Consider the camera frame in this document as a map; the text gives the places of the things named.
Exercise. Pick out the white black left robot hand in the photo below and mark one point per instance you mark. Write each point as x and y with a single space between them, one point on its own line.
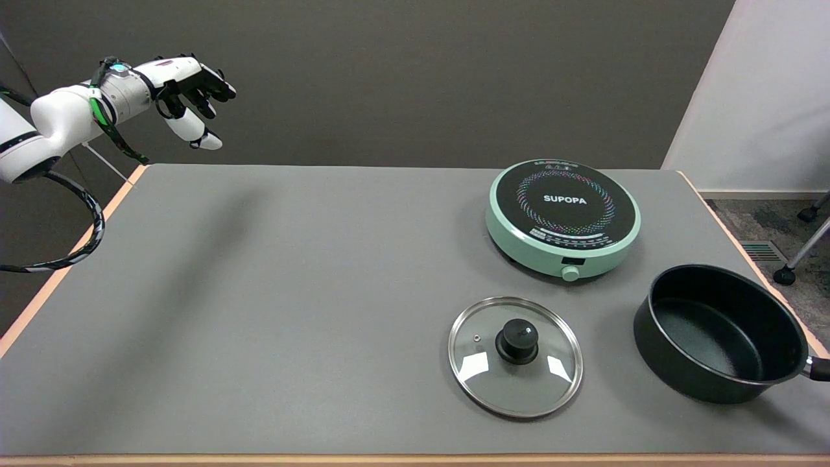
174 70

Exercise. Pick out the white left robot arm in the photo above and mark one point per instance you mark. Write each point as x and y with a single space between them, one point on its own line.
61 120

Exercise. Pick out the green round induction cooker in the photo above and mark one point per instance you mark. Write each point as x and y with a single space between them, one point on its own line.
564 214

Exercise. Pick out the glass lid with black knob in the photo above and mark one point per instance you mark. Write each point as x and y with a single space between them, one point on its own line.
517 340

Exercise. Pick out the grey floor vent grille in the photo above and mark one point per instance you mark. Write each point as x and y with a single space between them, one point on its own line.
764 251

